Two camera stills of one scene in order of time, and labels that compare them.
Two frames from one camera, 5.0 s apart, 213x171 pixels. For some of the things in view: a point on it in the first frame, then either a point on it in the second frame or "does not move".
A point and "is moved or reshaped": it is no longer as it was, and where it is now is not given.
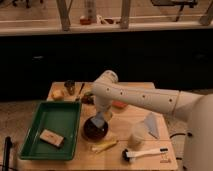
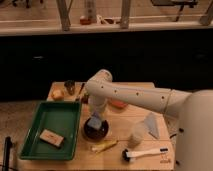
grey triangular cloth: x=153 y=124 does not move
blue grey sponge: x=99 y=119 is moved or reshaped
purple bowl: x=94 y=133 does not move
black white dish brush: x=131 y=156 does not move
